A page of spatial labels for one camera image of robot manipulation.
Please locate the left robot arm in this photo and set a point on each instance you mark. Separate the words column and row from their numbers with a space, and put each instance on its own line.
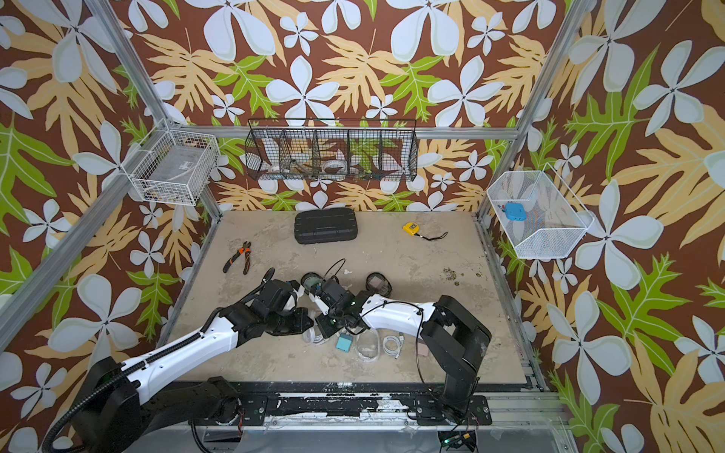
column 120, row 402

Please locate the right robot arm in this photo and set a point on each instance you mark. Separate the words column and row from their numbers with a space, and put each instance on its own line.
column 455, row 337

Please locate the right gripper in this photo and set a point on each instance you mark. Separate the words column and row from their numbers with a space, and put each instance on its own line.
column 325, row 329

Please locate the black wire basket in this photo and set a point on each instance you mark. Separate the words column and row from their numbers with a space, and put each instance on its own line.
column 332, row 149

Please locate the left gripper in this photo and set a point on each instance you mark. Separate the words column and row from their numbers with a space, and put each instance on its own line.
column 302, row 325

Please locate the blue object in basket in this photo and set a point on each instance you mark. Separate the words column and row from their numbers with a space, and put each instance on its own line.
column 515, row 212

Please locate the yellow tape measure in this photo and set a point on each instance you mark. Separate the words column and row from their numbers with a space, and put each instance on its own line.
column 414, row 230

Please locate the orange black pliers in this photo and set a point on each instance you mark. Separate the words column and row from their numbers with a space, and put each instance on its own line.
column 245, row 252

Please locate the white mesh basket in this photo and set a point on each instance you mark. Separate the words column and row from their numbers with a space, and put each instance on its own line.
column 556, row 218

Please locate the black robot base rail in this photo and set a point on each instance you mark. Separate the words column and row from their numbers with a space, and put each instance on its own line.
column 411, row 402

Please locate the white wire basket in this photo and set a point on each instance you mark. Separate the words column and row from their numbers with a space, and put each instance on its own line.
column 172, row 165

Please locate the black hard case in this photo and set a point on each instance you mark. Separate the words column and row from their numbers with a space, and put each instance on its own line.
column 326, row 226

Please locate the teal charger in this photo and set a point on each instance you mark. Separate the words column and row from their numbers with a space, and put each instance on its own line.
column 344, row 343

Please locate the pink charger lower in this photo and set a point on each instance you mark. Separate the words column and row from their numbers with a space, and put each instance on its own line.
column 422, row 350

